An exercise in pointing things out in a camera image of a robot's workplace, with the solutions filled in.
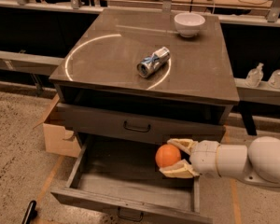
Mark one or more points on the open middle drawer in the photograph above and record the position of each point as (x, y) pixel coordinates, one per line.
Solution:
(120, 177)

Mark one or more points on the black object on floor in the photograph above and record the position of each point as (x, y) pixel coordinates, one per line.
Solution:
(31, 213)

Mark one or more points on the clear plastic bottle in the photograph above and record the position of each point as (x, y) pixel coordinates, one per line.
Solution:
(274, 80)
(254, 76)

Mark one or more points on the crushed silver soda can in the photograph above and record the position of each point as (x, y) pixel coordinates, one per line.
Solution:
(151, 64)

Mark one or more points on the clear plastic bottle left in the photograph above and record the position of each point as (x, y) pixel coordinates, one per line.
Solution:
(254, 76)

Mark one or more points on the cardboard box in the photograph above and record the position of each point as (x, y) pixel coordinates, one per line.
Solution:
(57, 139)

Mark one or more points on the orange fruit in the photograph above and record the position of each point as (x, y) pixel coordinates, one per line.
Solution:
(167, 155)

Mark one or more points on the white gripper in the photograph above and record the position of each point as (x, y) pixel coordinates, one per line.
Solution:
(204, 158)

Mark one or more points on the clear plastic bottle right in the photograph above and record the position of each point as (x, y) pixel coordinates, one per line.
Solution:
(274, 80)

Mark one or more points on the upper grey drawer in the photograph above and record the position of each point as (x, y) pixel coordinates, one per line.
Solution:
(145, 129)

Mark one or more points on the metal rail shelf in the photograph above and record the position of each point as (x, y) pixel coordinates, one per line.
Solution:
(28, 63)

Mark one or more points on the grey drawer cabinet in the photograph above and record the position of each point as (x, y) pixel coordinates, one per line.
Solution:
(133, 76)

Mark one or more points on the white ceramic bowl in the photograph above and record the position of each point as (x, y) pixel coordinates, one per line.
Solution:
(188, 24)

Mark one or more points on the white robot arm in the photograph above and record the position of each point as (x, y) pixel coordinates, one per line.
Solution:
(256, 165)

